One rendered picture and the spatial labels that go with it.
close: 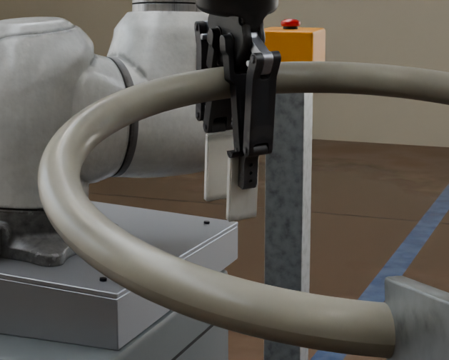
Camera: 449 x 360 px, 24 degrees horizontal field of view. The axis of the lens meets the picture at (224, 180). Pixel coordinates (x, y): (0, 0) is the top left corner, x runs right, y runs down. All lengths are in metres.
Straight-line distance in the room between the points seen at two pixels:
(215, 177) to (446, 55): 6.06
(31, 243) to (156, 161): 0.19
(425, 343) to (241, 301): 0.11
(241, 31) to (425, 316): 0.46
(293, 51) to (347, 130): 5.21
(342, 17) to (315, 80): 6.19
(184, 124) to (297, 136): 0.80
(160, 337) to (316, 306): 0.68
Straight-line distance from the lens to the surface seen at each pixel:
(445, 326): 0.50
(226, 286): 0.58
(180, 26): 1.30
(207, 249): 1.36
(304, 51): 2.03
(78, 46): 1.25
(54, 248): 1.22
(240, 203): 0.98
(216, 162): 1.02
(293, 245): 2.13
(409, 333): 0.54
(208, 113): 1.00
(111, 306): 1.13
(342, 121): 7.23
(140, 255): 0.61
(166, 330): 1.24
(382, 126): 7.17
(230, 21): 0.94
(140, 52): 1.30
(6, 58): 1.22
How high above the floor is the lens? 1.21
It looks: 12 degrees down
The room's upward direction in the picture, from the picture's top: straight up
